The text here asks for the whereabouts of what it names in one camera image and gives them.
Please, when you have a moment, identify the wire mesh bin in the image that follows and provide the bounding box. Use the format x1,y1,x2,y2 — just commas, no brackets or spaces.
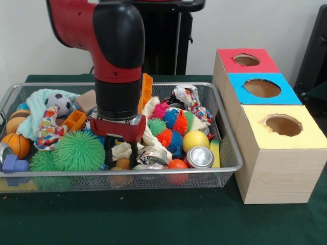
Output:
0,82,245,192

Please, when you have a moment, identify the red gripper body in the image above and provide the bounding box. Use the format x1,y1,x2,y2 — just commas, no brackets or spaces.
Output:
90,115,147,143

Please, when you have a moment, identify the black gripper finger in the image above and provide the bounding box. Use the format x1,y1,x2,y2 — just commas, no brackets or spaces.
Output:
130,141,139,169
104,136,114,167

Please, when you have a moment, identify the black floor stand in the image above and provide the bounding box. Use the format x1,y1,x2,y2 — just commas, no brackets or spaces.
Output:
295,4,327,103

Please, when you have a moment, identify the wooden box with three holes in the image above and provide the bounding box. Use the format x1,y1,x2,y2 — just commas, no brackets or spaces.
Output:
212,48,327,205

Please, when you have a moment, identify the large green spiky ball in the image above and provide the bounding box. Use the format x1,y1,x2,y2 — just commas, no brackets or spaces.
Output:
54,130,106,172

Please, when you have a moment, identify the colourful polka-dot cloth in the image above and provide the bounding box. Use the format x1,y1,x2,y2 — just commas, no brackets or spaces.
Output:
34,106,67,151

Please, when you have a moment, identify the mint green cloth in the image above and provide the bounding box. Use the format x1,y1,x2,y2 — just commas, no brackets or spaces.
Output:
16,88,80,141

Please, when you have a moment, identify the crushed silver can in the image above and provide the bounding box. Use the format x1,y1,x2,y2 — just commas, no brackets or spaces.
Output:
185,146,215,169

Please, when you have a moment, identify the green cloth table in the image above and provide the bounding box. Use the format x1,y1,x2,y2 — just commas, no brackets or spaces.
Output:
0,74,327,245

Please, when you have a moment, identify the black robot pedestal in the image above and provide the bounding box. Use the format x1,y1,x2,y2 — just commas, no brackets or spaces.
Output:
128,0,206,76

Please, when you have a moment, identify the orange plastic toy piece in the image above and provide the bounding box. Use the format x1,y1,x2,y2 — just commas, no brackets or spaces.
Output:
63,110,87,132

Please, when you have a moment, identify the orange plastic tray block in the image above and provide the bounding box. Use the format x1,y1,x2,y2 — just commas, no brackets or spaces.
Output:
138,73,154,115

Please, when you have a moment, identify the yellow ball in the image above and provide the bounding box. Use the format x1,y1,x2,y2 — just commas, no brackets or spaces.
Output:
182,130,210,153

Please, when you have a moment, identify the small soccer ball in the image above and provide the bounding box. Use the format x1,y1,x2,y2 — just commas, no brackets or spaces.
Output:
46,93,72,117

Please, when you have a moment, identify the red-orange ball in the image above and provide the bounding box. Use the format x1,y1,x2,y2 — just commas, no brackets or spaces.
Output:
168,159,189,184

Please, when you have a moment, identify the green spiky googly-eyed toy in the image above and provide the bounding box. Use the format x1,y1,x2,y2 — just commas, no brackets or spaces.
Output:
29,150,59,173

